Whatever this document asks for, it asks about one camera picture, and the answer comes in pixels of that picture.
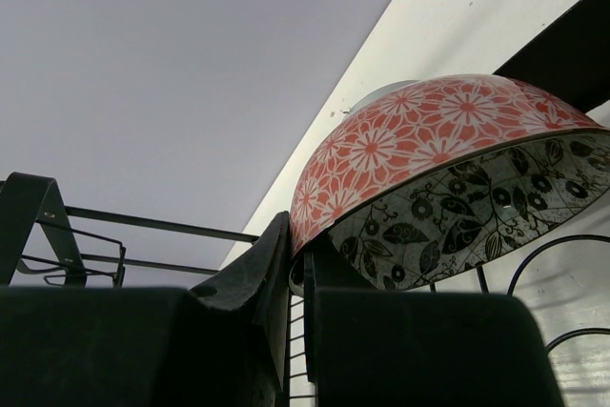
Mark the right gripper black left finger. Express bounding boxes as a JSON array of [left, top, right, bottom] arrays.
[[1, 212, 291, 406]]

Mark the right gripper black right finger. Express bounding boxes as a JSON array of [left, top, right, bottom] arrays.
[[304, 250, 563, 406]]

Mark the floral patterned bowl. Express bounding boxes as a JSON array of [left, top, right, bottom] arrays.
[[289, 74, 609, 295]]

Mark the black wire dish rack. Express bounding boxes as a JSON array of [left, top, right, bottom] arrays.
[[0, 0, 610, 407]]

